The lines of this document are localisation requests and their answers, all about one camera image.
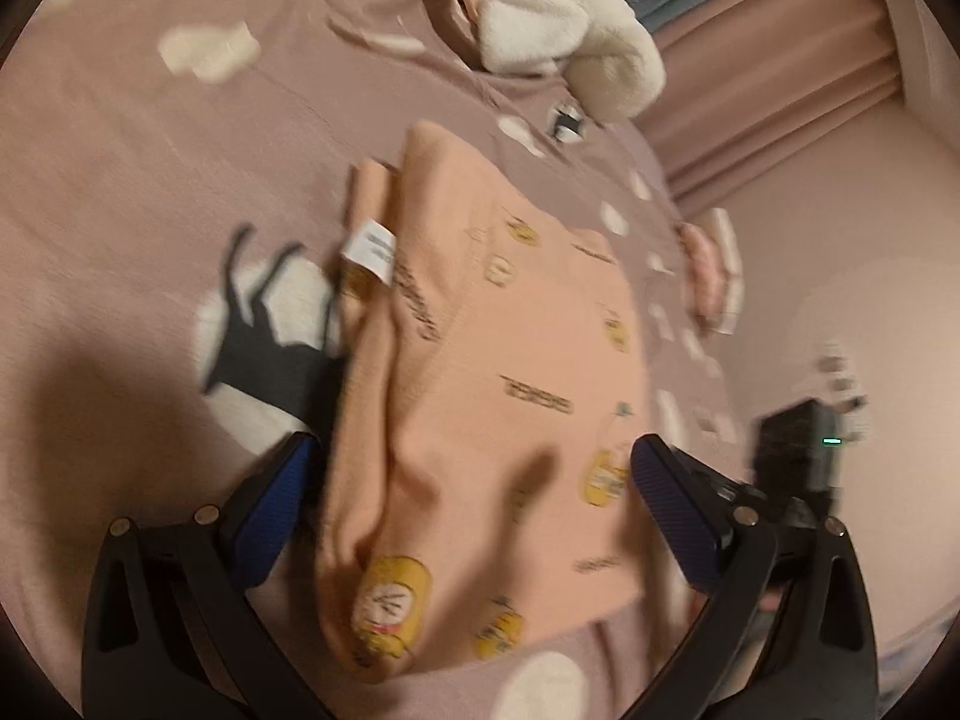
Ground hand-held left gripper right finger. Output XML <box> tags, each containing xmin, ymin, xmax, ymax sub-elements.
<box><xmin>630</xmin><ymin>433</ymin><xmax>880</xmax><ymax>720</ymax></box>

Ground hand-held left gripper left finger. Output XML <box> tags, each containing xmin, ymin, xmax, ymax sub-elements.
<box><xmin>79</xmin><ymin>431</ymin><xmax>331</xmax><ymax>720</ymax></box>

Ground peach printed small pants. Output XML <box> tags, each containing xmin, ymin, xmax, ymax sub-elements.
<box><xmin>311</xmin><ymin>120</ymin><xmax>655</xmax><ymax>685</ymax></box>

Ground pink white folded cloth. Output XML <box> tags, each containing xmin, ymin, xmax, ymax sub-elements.
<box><xmin>677</xmin><ymin>208</ymin><xmax>745</xmax><ymax>336</ymax></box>

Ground pink ribbed bed sheet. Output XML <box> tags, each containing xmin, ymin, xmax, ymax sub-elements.
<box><xmin>637</xmin><ymin>0</ymin><xmax>910</xmax><ymax>220</ymax></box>

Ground mauve printed blanket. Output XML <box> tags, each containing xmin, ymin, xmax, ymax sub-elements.
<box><xmin>0</xmin><ymin>0</ymin><xmax>751</xmax><ymax>720</ymax></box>

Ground white fluffy garment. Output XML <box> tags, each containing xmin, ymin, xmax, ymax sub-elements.
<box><xmin>397</xmin><ymin>0</ymin><xmax>668</xmax><ymax>122</ymax></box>

